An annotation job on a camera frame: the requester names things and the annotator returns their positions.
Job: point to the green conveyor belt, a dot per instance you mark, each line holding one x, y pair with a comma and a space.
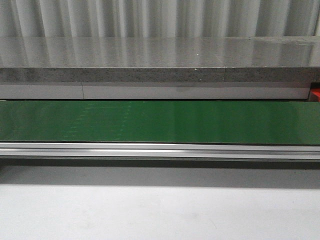
218, 122

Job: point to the grey stone counter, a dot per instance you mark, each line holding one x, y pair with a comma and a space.
201, 68

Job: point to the red box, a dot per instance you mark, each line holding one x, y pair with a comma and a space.
314, 95

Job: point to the white pleated curtain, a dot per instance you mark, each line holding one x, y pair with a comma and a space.
159, 18

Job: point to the aluminium conveyor frame rail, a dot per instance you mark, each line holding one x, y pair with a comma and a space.
162, 150

